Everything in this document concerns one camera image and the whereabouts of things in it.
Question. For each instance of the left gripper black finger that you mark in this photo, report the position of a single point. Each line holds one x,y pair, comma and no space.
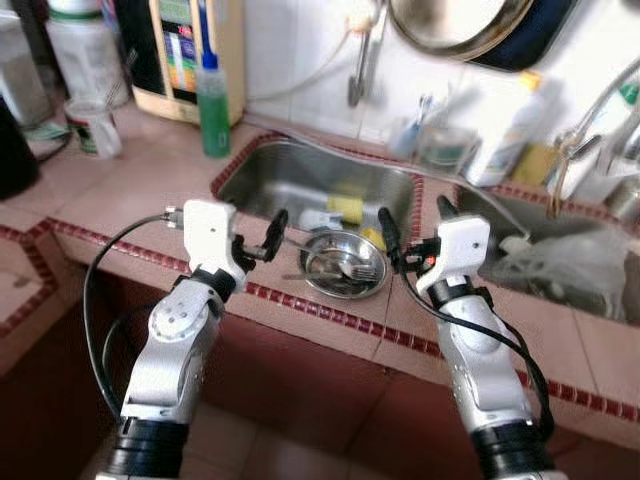
276,235

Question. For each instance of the stainless steel bowl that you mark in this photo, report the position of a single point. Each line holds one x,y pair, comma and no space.
345,288

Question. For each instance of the clear plastic jug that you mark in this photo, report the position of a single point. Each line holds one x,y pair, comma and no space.
448,155

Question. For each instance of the steel sink basin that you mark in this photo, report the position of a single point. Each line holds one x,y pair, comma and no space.
600,215
280,175

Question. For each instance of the clear toothbrush cup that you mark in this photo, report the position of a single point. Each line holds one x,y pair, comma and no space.
407,142

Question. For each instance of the white bottle yellow cap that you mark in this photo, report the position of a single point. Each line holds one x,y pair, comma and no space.
510,135

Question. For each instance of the mustard yellow sponge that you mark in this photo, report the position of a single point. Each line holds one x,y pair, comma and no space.
538,165

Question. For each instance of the white blue toothbrush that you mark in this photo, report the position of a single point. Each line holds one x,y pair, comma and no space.
425,108

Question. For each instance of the clear plastic bag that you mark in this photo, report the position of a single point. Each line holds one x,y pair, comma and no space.
560,270

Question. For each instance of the green dish soap bottle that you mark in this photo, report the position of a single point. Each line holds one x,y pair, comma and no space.
213,115

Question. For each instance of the chrome gooseneck faucet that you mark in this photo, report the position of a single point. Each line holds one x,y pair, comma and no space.
572,145

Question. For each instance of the small steel cup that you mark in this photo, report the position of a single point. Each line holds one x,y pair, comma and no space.
625,205

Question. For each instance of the hanging metal wok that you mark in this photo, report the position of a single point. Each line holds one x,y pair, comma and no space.
455,25

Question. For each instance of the beige water filter machine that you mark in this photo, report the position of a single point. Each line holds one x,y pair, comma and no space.
225,60

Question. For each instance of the white printed mug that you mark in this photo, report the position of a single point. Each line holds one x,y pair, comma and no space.
92,130

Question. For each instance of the dark blue hanging pan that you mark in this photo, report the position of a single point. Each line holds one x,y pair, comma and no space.
545,35

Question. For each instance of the white bottle green cap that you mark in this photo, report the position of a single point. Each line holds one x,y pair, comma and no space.
628,95

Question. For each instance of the dark stirring spoon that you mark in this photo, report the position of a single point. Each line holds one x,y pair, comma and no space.
118,80

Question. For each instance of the green banknote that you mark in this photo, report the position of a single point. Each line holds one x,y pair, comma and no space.
45,130

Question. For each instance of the black kettle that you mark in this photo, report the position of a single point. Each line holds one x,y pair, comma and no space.
15,150

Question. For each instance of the white jar green lid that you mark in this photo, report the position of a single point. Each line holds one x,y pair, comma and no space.
85,55

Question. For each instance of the grey translucent container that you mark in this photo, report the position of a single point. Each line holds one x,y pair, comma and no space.
20,70

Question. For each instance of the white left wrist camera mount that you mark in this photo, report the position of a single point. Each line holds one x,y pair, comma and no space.
212,235

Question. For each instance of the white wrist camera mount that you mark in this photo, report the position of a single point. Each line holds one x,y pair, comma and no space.
212,235
455,250

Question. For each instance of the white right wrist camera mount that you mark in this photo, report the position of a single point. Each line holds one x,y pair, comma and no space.
455,250

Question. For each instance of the metal wall spout pipe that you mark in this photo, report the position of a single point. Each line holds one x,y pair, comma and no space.
362,70

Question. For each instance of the white wall tap valve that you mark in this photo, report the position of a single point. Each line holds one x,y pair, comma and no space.
360,15

